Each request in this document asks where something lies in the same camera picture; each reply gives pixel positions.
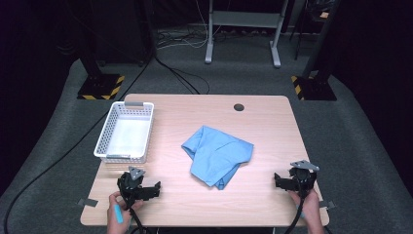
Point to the white metal desk frame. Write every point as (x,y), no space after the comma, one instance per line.
(243,19)

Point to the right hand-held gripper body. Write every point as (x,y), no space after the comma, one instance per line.
(303,178)

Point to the black stand with striped base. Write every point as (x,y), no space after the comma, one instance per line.
(100,86)
(316,89)

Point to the person's left hand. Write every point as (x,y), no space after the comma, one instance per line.
(112,208)

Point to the white perforated plastic basket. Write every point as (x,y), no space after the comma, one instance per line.
(126,138)

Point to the grey tape piece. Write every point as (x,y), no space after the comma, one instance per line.
(326,204)
(88,202)

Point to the black cabinet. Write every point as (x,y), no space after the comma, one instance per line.
(123,32)

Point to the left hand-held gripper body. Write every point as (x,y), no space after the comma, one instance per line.
(131,187)

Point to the person's right hand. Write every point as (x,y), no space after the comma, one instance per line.
(311,206)

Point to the light blue short-sleeved shirt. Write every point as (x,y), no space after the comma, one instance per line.
(214,156)

